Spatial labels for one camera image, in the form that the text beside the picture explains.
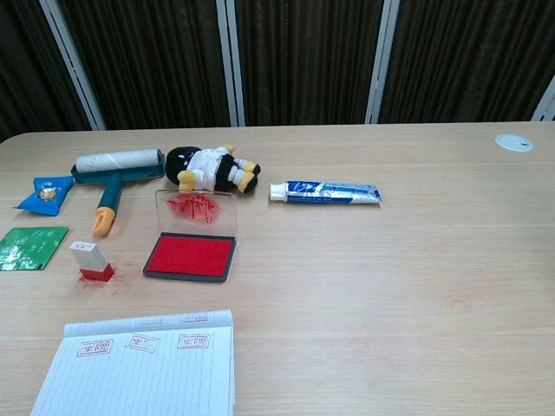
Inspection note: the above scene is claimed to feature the white and red stamp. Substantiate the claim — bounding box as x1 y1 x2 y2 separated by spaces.
69 241 116 283

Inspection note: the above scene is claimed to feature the red ink pad clear lid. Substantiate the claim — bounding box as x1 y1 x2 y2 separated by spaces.
142 188 238 283

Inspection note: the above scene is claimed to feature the blue white toothpaste tube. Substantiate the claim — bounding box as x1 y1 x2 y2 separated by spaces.
269 180 383 205

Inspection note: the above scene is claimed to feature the black white plush doll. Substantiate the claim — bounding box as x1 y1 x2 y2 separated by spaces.
165 144 262 194

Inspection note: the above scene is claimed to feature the teal lint roller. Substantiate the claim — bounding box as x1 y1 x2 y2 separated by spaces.
70 147 167 237

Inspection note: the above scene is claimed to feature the white lined notepad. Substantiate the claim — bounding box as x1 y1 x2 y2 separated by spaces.
29 309 238 416

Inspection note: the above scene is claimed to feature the blue snack packet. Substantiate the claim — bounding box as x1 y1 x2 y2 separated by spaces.
13 175 75 217

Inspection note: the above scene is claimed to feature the green tea packet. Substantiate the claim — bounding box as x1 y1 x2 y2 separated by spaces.
0 225 70 272

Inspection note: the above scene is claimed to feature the grey metal partition post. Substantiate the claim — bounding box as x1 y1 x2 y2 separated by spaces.
38 0 108 131
364 0 401 125
215 0 246 127
531 73 555 122

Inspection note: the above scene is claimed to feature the white round cable grommet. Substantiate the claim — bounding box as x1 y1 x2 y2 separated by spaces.
494 133 534 153

